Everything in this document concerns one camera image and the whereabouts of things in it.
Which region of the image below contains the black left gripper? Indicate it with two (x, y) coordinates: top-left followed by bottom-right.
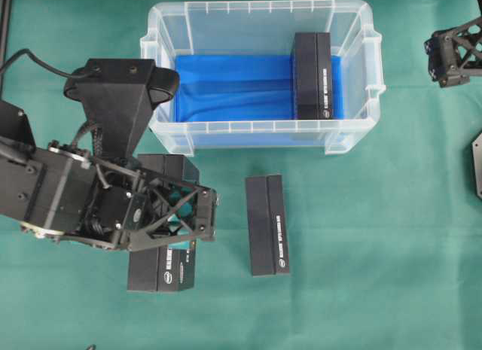
(77, 154), (221, 253)

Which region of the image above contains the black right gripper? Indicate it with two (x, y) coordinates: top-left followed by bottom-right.
(424, 17), (481, 88)

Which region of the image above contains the black realsense box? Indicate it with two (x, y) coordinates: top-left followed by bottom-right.
(291, 32), (334, 120)
(245, 175), (290, 277)
(127, 154), (200, 293)

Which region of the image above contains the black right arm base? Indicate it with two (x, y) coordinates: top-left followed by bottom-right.
(471, 132), (482, 199)

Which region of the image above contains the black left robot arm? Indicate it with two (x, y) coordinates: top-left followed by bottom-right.
(1, 102), (218, 252)

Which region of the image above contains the clear plastic storage case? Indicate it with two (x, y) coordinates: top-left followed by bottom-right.
(140, 0), (386, 156)

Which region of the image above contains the blue liner sheet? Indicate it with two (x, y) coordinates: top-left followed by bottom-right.
(171, 53), (349, 148)

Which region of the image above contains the green table cloth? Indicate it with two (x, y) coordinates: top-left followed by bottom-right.
(1, 0), (481, 349)

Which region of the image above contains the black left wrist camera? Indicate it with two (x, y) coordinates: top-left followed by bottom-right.
(63, 59), (180, 160)

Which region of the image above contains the black table frame rail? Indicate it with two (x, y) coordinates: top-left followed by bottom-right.
(0, 0), (14, 87)

